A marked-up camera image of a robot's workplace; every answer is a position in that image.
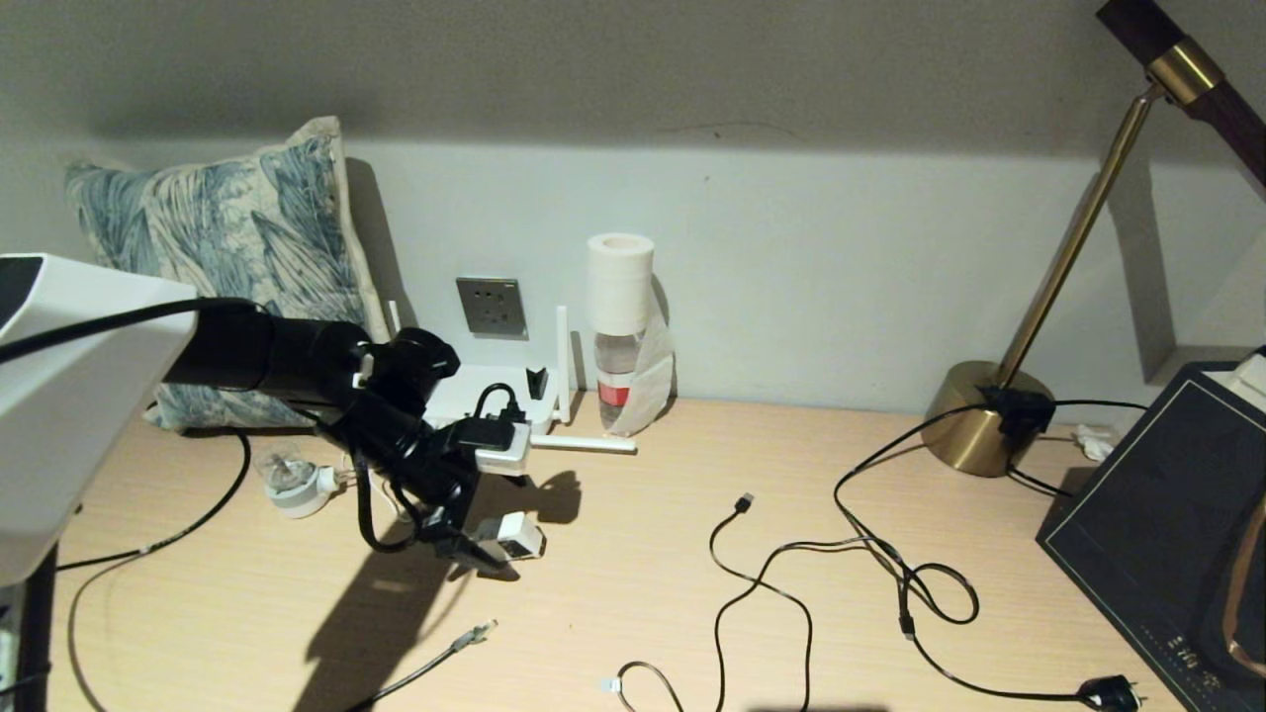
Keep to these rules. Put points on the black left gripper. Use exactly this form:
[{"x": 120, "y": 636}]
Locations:
[{"x": 440, "y": 485}]

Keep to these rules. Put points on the white power adapter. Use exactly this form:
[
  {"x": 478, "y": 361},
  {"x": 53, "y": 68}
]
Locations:
[{"x": 522, "y": 537}]

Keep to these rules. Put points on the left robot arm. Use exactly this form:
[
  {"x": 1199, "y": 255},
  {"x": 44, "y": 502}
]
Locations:
[{"x": 79, "y": 415}]

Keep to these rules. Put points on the white router with antennas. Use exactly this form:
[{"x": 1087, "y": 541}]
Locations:
[{"x": 584, "y": 445}]

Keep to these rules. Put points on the small white round device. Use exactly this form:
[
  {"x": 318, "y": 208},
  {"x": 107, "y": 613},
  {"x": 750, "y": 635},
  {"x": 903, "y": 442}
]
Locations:
[{"x": 295, "y": 489}]

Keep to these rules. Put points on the small black clip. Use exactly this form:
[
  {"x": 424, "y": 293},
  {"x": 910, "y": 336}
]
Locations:
[{"x": 537, "y": 382}]

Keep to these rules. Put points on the clear bottle red label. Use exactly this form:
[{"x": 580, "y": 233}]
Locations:
[{"x": 615, "y": 379}]

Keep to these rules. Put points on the white toilet paper roll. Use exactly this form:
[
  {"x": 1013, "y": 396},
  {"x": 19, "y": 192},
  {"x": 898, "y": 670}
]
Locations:
[{"x": 620, "y": 280}]

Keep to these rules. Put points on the blue leaf print pillow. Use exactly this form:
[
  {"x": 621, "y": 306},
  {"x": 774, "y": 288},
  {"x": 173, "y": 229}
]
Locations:
[{"x": 227, "y": 218}]

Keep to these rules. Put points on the brass desk lamp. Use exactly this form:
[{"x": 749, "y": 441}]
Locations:
[{"x": 954, "y": 435}]

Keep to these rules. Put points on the white paper box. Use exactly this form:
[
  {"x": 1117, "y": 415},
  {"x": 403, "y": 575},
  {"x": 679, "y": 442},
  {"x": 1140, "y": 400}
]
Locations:
[{"x": 1248, "y": 378}]

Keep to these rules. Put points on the grey metal wall socket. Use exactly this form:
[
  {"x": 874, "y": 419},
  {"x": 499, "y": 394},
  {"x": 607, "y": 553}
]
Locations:
[{"x": 492, "y": 307}]

